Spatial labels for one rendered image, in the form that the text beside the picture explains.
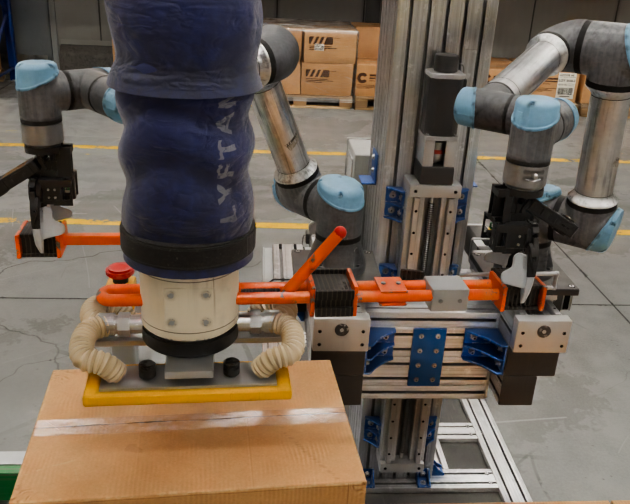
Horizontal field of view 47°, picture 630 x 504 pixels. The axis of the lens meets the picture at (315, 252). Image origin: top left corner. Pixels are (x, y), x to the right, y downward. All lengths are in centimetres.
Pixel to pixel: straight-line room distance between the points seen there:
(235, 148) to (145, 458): 59
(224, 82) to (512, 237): 58
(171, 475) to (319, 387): 39
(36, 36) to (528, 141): 902
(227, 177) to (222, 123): 9
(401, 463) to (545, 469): 85
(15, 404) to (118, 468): 193
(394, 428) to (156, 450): 99
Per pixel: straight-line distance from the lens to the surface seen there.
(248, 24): 109
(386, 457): 228
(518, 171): 129
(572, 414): 336
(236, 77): 109
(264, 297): 127
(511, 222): 133
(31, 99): 144
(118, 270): 186
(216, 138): 110
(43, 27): 997
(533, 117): 127
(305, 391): 154
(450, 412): 283
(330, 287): 129
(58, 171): 149
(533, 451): 308
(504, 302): 136
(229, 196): 114
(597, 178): 180
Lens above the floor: 182
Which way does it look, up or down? 24 degrees down
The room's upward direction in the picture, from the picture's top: 3 degrees clockwise
